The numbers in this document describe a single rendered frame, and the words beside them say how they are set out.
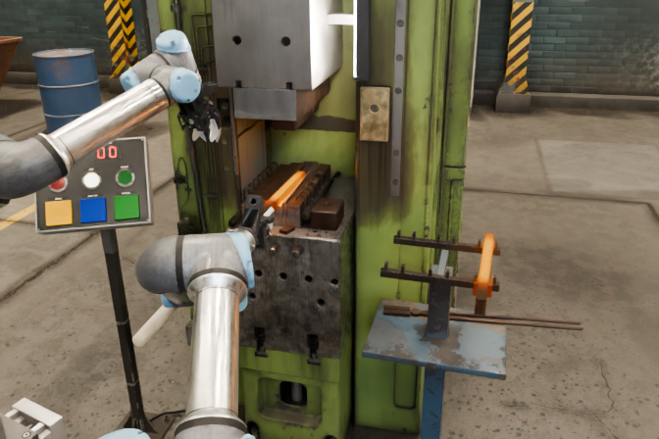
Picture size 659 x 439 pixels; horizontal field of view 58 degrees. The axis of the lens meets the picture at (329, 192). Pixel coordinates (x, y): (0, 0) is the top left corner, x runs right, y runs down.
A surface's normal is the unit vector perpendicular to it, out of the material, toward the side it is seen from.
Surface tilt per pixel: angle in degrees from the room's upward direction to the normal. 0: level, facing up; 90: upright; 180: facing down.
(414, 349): 0
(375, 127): 90
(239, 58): 90
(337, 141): 90
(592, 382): 0
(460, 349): 0
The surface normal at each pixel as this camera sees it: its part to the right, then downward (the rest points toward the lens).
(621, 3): -0.25, 0.38
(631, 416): -0.01, -0.93
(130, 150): 0.17, -0.15
